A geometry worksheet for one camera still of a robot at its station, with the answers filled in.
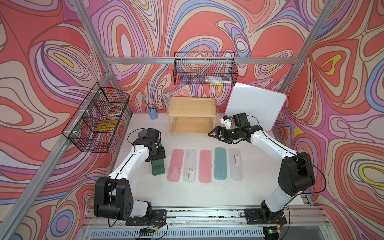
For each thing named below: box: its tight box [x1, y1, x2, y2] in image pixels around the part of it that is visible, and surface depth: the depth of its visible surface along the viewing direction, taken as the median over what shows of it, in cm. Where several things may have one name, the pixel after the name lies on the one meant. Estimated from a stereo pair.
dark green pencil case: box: [151, 158, 165, 176], surface depth 83 cm
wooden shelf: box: [167, 96, 217, 136], surface depth 98 cm
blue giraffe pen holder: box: [141, 94, 158, 120], surface depth 114 cm
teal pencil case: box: [214, 147, 227, 181], surface depth 94 cm
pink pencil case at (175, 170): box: [167, 148, 185, 183], surface depth 93 cm
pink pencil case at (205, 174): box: [198, 149, 213, 184], surface depth 92 cm
